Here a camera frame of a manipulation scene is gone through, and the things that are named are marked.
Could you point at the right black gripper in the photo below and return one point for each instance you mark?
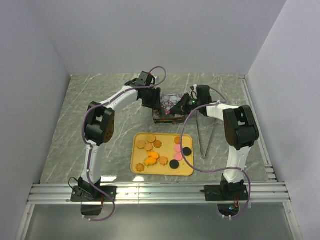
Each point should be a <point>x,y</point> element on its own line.
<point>181,107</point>

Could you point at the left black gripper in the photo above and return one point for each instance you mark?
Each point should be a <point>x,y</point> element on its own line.
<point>155,102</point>

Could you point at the gold tin lid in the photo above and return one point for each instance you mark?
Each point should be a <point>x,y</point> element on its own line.
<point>167,101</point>

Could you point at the dark green cookie tin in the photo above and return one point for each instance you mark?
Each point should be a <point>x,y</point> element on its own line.
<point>167,120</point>

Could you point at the metal serving tongs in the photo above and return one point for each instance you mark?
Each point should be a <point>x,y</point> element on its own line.
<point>205,130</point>

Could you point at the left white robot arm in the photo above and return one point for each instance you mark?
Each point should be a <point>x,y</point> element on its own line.
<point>98,129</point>

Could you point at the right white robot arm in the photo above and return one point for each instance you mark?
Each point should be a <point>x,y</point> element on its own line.
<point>240,129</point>

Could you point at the chocolate chip cookie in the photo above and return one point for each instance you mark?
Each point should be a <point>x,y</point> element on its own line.
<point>178,140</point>

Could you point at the round dotted biscuit top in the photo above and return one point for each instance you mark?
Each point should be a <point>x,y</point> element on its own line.
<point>151,138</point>

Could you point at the round dotted biscuit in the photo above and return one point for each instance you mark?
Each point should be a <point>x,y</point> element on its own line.
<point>140,144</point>
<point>151,138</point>

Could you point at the pink sandwich cookie upper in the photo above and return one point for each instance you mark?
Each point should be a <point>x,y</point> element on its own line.
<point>177,148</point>

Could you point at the pink sandwich cookie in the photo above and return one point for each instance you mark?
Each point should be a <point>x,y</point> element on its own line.
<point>178,156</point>
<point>177,148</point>

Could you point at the brown swirl cookie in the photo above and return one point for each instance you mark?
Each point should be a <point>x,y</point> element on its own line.
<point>157,144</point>

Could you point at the black sandwich cookie right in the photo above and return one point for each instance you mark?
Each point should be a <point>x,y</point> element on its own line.
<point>186,151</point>

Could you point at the black sandwich cookie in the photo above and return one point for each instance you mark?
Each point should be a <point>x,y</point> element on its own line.
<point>186,151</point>
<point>174,164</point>

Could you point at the round dotted biscuit left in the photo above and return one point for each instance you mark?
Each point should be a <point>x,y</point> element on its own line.
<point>140,144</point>

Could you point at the pink sandwich cookie lower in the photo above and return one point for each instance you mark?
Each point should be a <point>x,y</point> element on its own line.
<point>178,156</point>

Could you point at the tan flower cookie centre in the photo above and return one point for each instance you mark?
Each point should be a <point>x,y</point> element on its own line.
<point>148,147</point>

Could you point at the tan flower cookie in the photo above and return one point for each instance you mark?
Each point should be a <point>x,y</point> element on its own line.
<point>148,147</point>
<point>163,160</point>

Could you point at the yellow plastic tray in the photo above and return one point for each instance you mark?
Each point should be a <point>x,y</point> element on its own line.
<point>167,150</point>

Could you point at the orange fish cookie middle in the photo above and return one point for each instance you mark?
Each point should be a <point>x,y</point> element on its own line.
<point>153,154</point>

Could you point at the orange fish cookie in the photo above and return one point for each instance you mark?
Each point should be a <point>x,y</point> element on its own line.
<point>150,161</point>
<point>153,154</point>

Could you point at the tan flower cookie lower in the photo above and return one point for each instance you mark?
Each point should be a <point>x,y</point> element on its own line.
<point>163,160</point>

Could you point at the black sandwich cookie lower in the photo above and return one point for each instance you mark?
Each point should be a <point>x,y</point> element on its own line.
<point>174,164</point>

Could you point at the orange fish cookie bottom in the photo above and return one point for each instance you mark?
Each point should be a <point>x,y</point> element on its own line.
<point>150,161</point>

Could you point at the swirl cookie bottom left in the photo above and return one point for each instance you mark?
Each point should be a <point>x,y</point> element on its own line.
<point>140,167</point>

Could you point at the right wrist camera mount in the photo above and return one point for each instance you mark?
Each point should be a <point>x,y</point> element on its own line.
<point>194,89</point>

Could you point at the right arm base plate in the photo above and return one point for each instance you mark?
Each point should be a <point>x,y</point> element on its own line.
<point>228,201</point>

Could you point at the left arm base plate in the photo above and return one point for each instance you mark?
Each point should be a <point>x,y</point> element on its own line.
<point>91,202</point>

